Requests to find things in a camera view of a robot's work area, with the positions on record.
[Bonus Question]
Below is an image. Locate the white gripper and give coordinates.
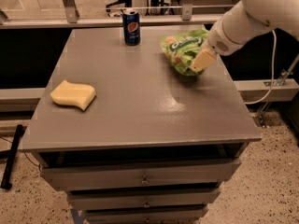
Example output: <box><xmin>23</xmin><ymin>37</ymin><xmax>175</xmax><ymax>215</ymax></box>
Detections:
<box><xmin>189</xmin><ymin>14</ymin><xmax>246</xmax><ymax>73</ymax></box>

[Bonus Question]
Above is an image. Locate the green rice chip bag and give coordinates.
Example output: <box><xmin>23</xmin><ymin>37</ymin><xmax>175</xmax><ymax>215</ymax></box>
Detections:
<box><xmin>160</xmin><ymin>28</ymin><xmax>208</xmax><ymax>76</ymax></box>

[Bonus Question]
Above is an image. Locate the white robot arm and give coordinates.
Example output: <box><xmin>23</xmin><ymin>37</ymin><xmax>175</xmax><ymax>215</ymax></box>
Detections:
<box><xmin>189</xmin><ymin>0</ymin><xmax>299</xmax><ymax>73</ymax></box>

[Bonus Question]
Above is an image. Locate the blue pepsi can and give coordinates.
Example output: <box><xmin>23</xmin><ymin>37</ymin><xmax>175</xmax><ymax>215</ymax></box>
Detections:
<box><xmin>122</xmin><ymin>8</ymin><xmax>140</xmax><ymax>46</ymax></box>

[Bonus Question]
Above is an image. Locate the grey drawer cabinet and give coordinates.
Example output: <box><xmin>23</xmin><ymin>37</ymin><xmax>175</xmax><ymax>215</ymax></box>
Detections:
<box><xmin>18</xmin><ymin>23</ymin><xmax>262</xmax><ymax>224</ymax></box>

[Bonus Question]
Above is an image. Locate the middle grey drawer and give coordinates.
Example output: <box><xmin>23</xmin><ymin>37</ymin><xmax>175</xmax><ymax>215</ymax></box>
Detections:
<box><xmin>67</xmin><ymin>189</ymin><xmax>220</xmax><ymax>211</ymax></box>

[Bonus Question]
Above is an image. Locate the grey drawer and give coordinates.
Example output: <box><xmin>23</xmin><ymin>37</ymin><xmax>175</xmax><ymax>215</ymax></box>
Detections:
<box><xmin>67</xmin><ymin>189</ymin><xmax>220</xmax><ymax>211</ymax></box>
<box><xmin>85</xmin><ymin>205</ymin><xmax>207</xmax><ymax>224</ymax></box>
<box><xmin>41</xmin><ymin>158</ymin><xmax>241</xmax><ymax>191</ymax></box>

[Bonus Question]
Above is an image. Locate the metal railing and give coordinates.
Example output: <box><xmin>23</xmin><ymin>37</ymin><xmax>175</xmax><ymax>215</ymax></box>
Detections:
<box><xmin>0</xmin><ymin>0</ymin><xmax>237</xmax><ymax>30</ymax></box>

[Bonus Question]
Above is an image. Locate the yellow sponge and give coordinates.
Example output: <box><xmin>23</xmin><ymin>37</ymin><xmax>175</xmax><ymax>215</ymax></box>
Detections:
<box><xmin>50</xmin><ymin>80</ymin><xmax>96</xmax><ymax>111</ymax></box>

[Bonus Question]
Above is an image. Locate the bottom grey drawer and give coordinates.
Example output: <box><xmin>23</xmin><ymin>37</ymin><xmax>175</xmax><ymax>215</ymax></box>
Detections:
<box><xmin>85</xmin><ymin>205</ymin><xmax>207</xmax><ymax>224</ymax></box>

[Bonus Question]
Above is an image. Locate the top grey drawer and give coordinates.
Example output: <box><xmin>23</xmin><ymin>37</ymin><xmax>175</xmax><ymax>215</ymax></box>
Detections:
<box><xmin>41</xmin><ymin>158</ymin><xmax>241</xmax><ymax>191</ymax></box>

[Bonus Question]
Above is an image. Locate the black bar on floor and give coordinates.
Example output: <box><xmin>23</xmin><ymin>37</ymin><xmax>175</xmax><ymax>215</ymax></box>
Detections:
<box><xmin>0</xmin><ymin>124</ymin><xmax>24</xmax><ymax>190</ymax></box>

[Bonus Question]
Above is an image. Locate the white cable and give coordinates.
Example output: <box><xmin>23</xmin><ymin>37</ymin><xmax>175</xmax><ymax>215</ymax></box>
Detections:
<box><xmin>243</xmin><ymin>30</ymin><xmax>278</xmax><ymax>105</ymax></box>

